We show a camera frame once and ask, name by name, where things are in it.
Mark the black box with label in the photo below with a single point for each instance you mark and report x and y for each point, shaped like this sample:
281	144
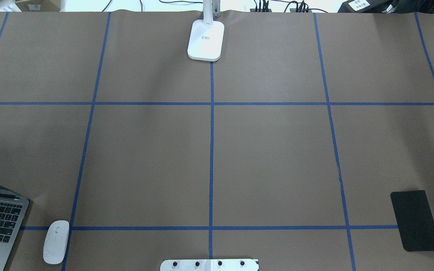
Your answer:
364	6

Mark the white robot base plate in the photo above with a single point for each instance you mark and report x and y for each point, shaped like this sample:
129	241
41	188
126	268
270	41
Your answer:
210	265

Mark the white computer mouse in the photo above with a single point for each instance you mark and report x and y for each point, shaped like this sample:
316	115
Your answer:
55	244

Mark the cardboard box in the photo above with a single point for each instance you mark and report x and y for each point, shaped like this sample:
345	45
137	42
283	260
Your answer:
39	5

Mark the black usb hub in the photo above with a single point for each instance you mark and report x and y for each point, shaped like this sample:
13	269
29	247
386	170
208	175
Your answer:
261	6

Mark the black mouse pad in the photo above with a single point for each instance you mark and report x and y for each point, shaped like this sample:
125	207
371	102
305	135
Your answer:
414	220

